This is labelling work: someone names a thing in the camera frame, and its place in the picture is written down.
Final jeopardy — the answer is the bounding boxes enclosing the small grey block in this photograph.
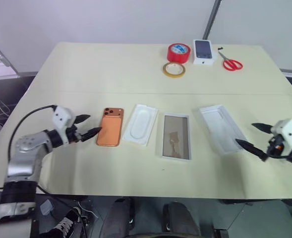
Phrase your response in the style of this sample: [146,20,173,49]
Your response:
[41,200,55,216]

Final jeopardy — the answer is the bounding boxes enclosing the orange smartphone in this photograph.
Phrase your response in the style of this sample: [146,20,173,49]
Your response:
[96,107,125,148]

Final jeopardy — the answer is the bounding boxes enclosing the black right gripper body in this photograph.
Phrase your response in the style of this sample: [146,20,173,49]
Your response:
[266,134,286,157]

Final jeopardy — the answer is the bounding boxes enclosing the white moulded insert tray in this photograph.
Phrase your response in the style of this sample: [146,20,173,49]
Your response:
[122,104,159,147]

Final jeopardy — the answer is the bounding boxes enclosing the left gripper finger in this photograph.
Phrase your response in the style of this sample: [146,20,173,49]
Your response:
[74,114,91,125]
[80,126,103,143]

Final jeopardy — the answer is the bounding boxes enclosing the red handled scissors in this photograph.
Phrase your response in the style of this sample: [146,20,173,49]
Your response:
[218,49,244,72]

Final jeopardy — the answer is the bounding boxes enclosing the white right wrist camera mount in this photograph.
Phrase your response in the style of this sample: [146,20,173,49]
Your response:
[270,119,292,152]

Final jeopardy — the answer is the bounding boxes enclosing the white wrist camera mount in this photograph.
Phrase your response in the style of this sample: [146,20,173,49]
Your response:
[270,119,292,152]
[52,106,75,145]

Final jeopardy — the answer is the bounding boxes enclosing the black sneaker white laces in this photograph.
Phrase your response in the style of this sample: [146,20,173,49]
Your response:
[40,206,83,238]

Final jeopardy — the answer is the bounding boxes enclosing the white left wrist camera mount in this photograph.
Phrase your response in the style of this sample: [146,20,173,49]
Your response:
[52,106,75,145]

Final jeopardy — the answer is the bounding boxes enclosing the grey slanted pole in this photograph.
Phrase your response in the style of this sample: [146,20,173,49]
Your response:
[202,0,224,41]

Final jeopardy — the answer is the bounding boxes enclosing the yellow tape roll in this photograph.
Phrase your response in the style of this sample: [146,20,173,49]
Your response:
[162,61,187,79]

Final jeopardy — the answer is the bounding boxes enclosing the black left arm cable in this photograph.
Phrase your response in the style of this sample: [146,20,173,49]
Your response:
[7,105,57,162]

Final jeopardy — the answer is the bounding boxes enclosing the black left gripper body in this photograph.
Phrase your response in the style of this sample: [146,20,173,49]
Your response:
[65,124,84,144]

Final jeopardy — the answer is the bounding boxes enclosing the red tape roll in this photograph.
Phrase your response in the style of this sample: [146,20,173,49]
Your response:
[167,43,192,63]

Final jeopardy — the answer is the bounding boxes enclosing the sealed dark-print phone box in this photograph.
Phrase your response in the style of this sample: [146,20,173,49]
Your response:
[192,39,219,66]

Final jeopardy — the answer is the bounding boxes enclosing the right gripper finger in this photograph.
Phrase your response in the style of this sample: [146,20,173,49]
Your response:
[235,138,270,162]
[251,122,273,135]

